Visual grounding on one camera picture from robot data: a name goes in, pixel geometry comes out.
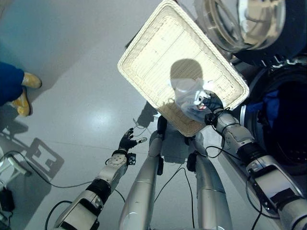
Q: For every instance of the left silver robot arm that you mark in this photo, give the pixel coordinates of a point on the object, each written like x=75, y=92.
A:
x=98, y=189

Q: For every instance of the silver robot leg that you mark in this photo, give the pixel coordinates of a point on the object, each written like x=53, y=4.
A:
x=208, y=187
x=144, y=182

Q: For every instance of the white woven laundry basket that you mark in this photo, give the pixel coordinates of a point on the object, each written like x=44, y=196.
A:
x=177, y=60

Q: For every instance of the black box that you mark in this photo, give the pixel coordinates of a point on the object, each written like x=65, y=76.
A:
x=6, y=200

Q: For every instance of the blue clothes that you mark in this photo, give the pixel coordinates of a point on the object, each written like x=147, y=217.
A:
x=266, y=107

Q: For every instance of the right silver robot leg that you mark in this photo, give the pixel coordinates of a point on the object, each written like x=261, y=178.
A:
x=208, y=187

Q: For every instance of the washing machine door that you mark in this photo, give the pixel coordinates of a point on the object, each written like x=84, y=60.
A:
x=247, y=24

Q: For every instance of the white garment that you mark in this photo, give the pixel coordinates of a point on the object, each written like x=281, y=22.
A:
x=188, y=95

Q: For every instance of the white stand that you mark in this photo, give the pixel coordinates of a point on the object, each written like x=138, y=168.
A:
x=10, y=167

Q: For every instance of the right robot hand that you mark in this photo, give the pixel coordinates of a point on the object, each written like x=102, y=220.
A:
x=213, y=102

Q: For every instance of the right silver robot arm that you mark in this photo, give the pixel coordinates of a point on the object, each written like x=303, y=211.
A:
x=260, y=165

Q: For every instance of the left silver robot leg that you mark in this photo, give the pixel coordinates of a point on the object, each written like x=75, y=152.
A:
x=144, y=182

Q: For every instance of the person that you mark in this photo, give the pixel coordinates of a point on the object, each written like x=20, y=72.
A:
x=15, y=87

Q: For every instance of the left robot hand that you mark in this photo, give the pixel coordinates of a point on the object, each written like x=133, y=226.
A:
x=125, y=143

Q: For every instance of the dark washing machine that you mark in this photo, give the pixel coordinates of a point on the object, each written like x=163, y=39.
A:
x=280, y=115

